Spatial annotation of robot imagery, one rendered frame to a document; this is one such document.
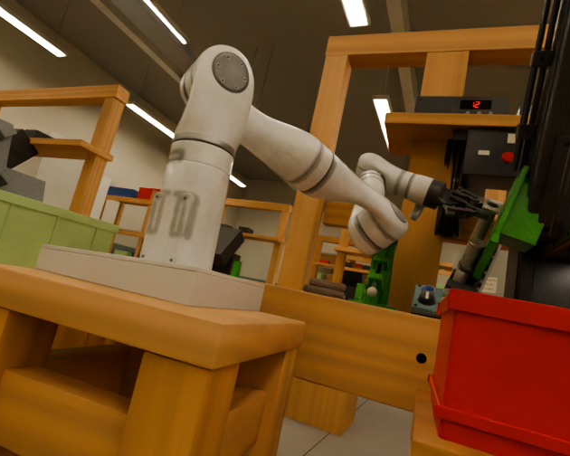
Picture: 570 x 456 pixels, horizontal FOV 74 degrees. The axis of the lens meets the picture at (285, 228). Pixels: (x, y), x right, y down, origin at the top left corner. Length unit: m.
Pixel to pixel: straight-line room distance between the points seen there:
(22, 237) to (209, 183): 0.44
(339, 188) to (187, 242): 0.30
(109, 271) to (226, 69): 0.32
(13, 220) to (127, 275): 0.39
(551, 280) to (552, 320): 0.75
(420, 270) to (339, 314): 0.64
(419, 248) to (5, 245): 1.08
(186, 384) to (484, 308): 0.26
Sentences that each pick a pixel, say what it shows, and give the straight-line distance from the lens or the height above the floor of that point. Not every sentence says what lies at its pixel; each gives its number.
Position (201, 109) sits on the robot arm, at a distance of 0.56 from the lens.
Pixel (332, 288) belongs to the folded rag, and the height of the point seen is 0.92.
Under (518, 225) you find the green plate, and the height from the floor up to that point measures 1.14.
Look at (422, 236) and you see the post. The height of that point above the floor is 1.17.
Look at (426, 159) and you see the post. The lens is 1.39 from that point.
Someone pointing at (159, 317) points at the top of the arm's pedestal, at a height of 0.84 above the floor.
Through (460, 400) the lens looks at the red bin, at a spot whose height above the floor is 0.83.
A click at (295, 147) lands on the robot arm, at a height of 1.13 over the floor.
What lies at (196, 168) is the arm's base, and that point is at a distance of 0.53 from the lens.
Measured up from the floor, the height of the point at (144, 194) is 2.10.
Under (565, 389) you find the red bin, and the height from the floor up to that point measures 0.86.
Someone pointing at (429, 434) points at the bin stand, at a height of 0.80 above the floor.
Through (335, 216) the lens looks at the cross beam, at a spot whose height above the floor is 1.22.
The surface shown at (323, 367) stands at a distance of 0.70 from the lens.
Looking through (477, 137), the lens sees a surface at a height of 1.47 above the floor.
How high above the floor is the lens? 0.88
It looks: 10 degrees up
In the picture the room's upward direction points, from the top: 12 degrees clockwise
